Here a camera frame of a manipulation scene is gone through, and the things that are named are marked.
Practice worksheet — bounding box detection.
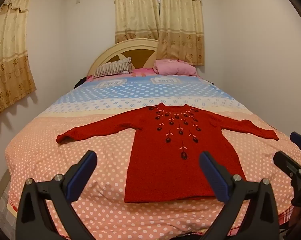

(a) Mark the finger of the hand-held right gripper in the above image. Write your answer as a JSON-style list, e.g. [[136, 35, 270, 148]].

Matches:
[[273, 151, 301, 180], [290, 131, 301, 157]]

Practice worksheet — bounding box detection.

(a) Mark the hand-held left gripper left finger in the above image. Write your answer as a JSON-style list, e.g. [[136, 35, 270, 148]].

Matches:
[[16, 150, 98, 240]]

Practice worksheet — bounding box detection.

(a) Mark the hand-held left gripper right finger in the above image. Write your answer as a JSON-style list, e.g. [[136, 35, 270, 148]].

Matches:
[[199, 151, 281, 240]]

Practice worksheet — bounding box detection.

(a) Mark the red embroidered knit sweater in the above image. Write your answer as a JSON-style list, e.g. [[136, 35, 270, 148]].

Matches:
[[56, 102, 279, 204]]

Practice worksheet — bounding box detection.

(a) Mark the polka dot bedspread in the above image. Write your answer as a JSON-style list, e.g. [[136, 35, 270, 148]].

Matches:
[[4, 74, 301, 240]]

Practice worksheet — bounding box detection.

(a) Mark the red plaid cloth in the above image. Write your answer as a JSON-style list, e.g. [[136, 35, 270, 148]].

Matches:
[[277, 206, 295, 227]]

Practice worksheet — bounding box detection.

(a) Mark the dark cloth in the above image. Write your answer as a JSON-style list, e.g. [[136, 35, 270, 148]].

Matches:
[[74, 76, 89, 89]]

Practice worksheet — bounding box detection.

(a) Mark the striped pillow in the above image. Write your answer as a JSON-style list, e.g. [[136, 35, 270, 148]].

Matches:
[[92, 57, 134, 79]]

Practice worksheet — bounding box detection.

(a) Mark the pink folded blanket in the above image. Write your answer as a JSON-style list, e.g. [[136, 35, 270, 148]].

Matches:
[[152, 59, 198, 76]]

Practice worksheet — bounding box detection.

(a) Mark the pink patterned bed sheet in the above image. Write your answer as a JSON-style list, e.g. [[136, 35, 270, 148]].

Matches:
[[86, 67, 199, 80]]

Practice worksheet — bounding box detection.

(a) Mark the cream wooden headboard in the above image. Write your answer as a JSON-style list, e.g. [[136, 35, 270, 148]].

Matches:
[[87, 38, 159, 77]]

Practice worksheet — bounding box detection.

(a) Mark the beige floral curtain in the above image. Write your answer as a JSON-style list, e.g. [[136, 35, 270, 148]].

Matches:
[[114, 0, 161, 44], [156, 0, 205, 66], [0, 0, 37, 125]]

